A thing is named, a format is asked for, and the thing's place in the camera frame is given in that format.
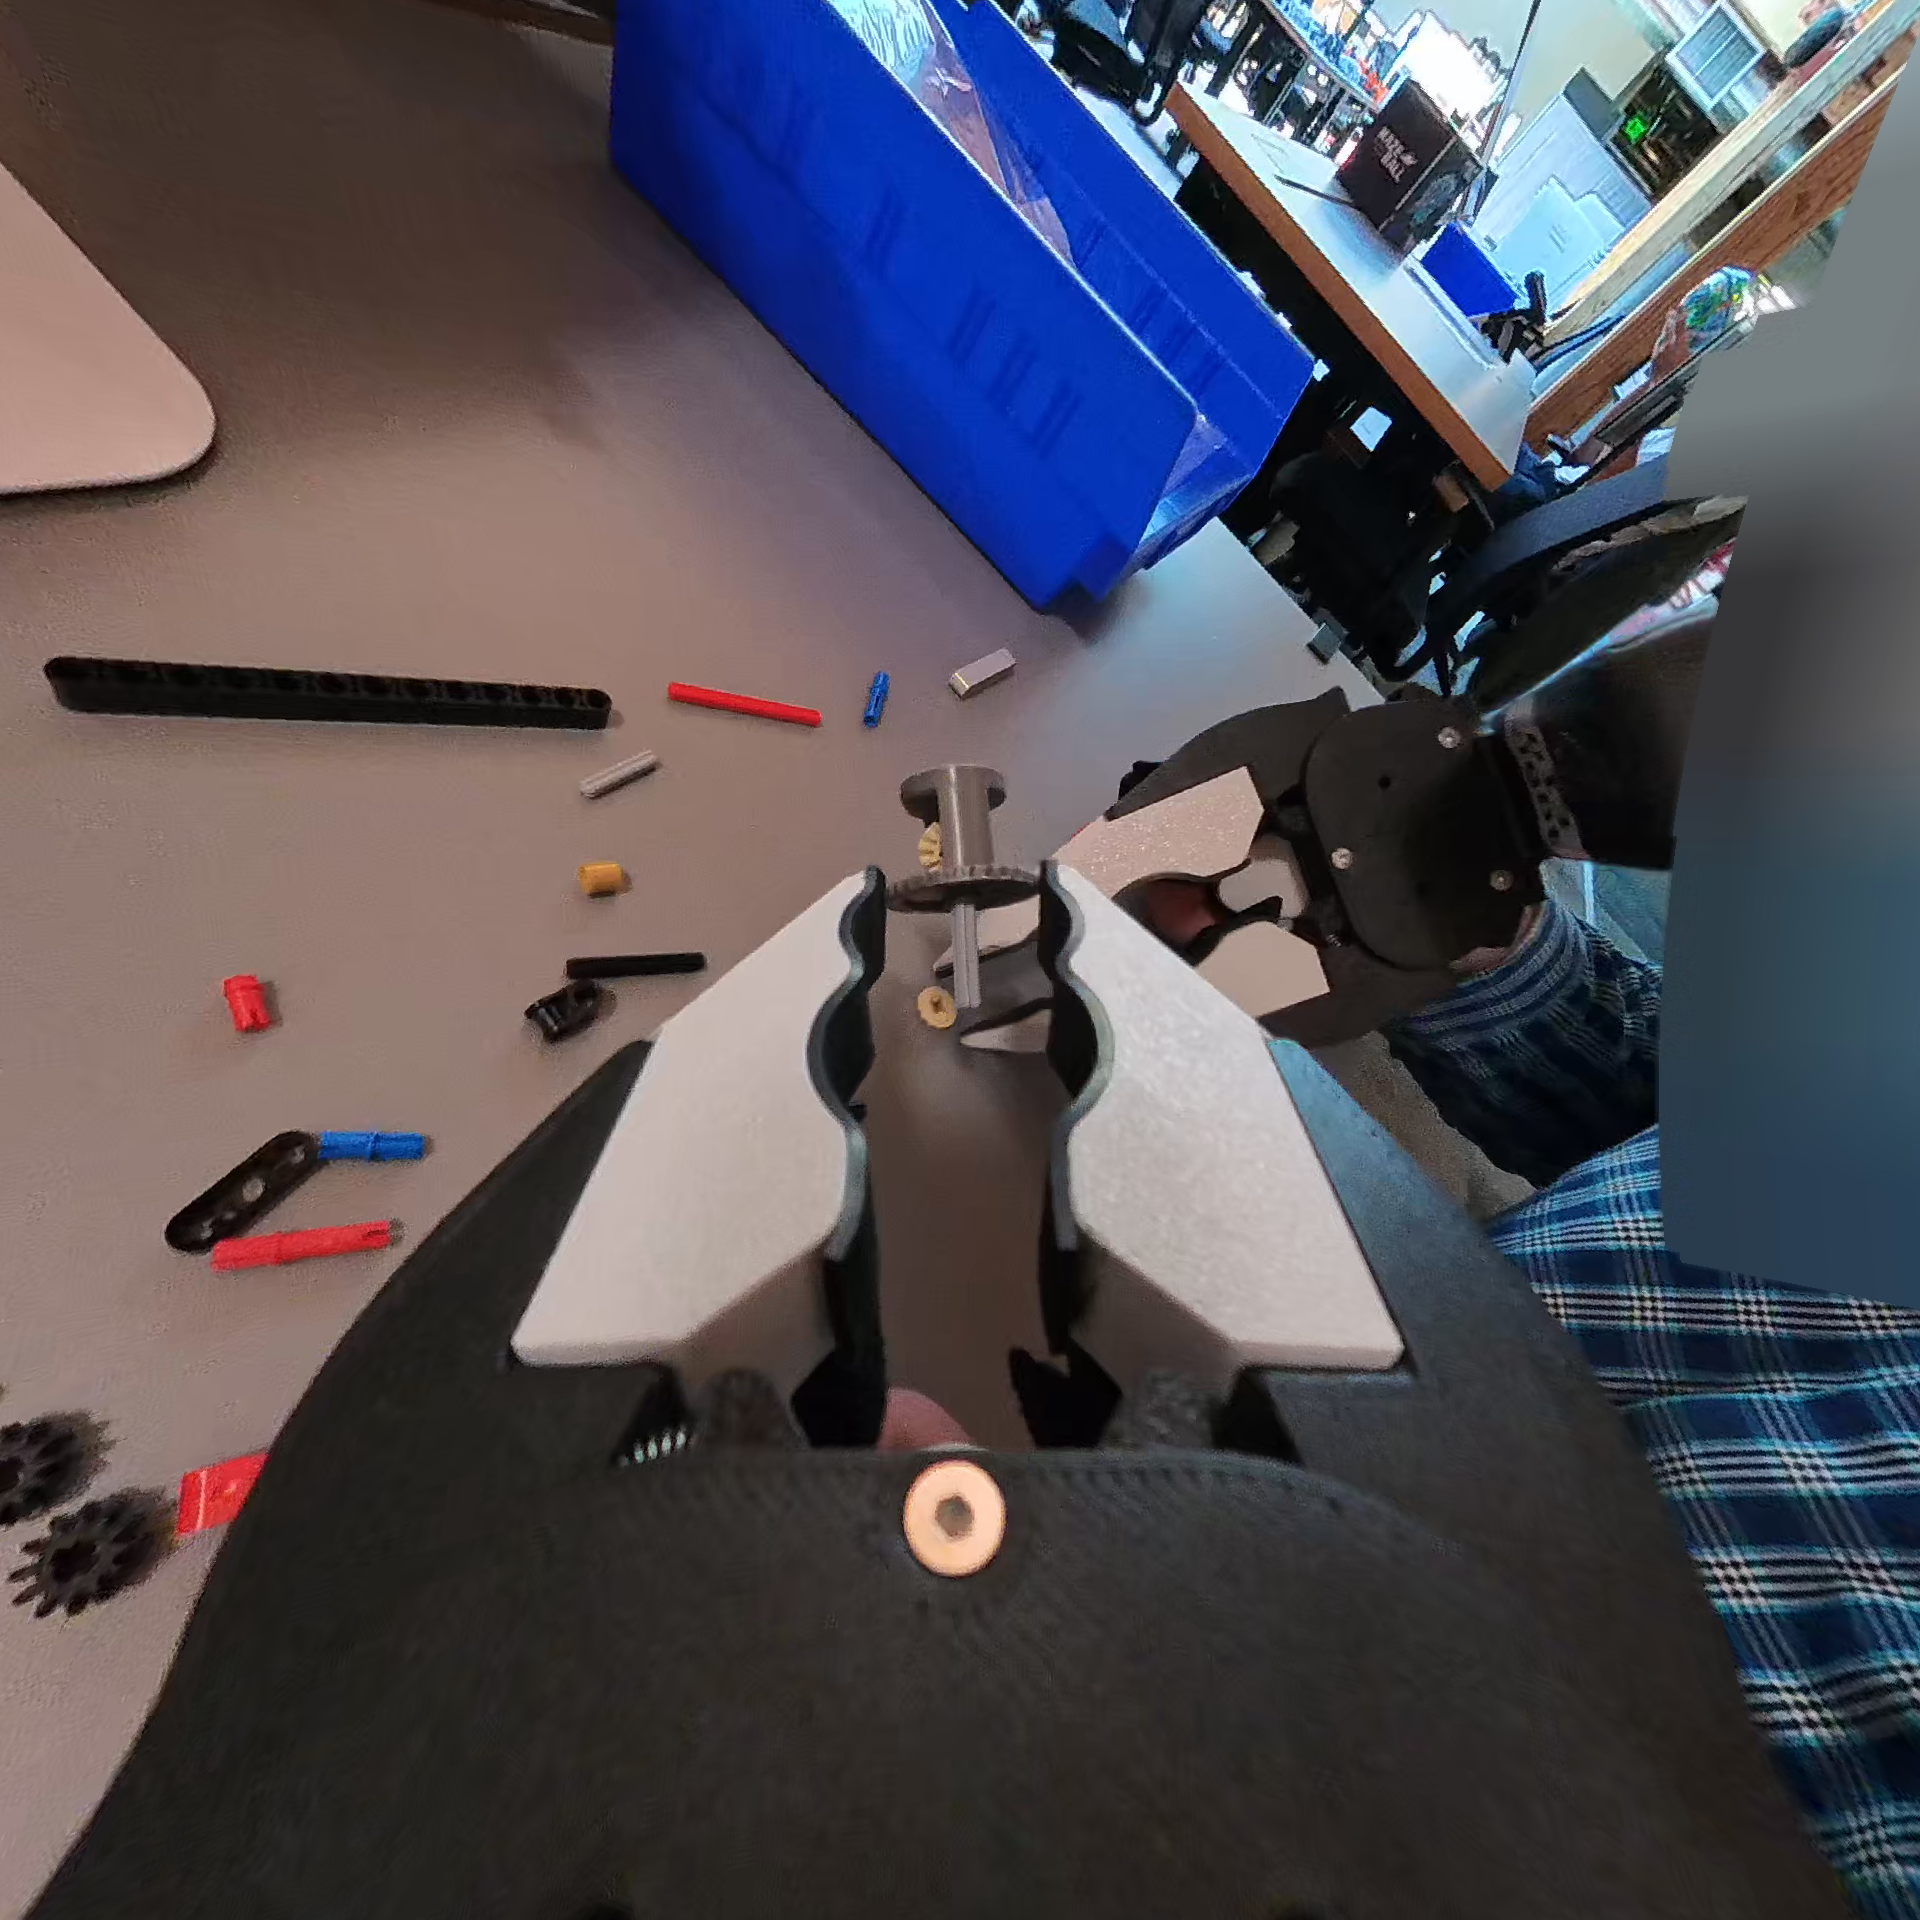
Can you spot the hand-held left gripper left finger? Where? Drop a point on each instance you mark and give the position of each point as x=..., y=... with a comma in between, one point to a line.
x=705, y=1200

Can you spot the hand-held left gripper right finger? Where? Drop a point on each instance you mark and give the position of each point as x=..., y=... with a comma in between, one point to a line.
x=1214, y=1200

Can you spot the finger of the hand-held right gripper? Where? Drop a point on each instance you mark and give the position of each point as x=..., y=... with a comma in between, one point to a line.
x=1002, y=1036
x=1194, y=833

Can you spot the tan lego bevel gear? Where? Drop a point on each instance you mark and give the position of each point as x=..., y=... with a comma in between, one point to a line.
x=939, y=1009

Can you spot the short grey lego axle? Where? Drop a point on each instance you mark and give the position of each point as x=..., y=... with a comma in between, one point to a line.
x=971, y=961

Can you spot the grey lego differential gear assembly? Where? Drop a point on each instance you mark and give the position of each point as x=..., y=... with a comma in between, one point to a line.
x=967, y=833

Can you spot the black lego axle connector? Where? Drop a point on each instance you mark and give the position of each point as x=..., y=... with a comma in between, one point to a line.
x=564, y=1013

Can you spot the black lego axle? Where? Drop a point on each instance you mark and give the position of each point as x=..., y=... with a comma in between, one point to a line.
x=635, y=966

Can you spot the grey lego block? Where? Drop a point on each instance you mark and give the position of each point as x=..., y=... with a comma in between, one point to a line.
x=985, y=673

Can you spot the yellow lego bush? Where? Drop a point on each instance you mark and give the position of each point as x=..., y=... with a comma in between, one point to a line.
x=603, y=878

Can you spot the blue lego pin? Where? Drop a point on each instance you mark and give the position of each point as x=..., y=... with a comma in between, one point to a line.
x=369, y=1147
x=877, y=699

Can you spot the long red lego pin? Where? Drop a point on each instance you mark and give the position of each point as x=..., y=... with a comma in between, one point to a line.
x=301, y=1245

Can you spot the long red lego axle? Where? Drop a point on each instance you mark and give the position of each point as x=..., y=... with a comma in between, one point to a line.
x=745, y=702

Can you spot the light grey lego pin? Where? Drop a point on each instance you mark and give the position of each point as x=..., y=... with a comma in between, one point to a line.
x=618, y=773

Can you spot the red lego bush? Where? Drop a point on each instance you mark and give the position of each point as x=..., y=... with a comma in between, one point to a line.
x=249, y=1003

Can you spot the black lego liftarm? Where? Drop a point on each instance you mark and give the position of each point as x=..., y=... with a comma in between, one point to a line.
x=188, y=1229

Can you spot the red lego perpendicular connector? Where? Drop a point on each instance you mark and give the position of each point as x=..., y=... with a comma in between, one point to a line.
x=218, y=1495

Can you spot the long black lego beam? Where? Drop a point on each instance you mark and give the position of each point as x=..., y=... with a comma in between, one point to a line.
x=324, y=705

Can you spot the person's right hand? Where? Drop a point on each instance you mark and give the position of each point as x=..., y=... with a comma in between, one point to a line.
x=1194, y=917

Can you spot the black office chair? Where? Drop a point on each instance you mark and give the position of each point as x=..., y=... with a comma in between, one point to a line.
x=1349, y=556

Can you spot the wooden background desk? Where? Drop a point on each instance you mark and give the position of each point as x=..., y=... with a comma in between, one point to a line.
x=1349, y=301

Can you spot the small blue bin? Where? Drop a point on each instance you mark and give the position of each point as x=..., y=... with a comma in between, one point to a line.
x=1463, y=270

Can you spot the blue plaid shirt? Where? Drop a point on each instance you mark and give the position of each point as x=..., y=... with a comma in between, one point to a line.
x=1770, y=1424

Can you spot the plain blue bin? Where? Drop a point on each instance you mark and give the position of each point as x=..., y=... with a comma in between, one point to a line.
x=839, y=301

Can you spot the small black box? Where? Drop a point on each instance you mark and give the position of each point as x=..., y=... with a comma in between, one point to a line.
x=1402, y=166

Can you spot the white book stand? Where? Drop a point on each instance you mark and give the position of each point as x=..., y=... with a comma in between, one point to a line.
x=76, y=389

